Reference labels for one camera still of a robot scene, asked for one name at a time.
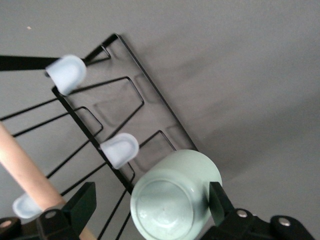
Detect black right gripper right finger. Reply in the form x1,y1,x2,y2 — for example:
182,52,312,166
208,181,316,240

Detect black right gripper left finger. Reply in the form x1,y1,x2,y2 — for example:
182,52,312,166
36,181,97,240

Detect pale green plastic cup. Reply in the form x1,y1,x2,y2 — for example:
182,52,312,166
129,149,223,240

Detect black wire cup holder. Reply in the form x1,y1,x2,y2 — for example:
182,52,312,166
0,33,200,240

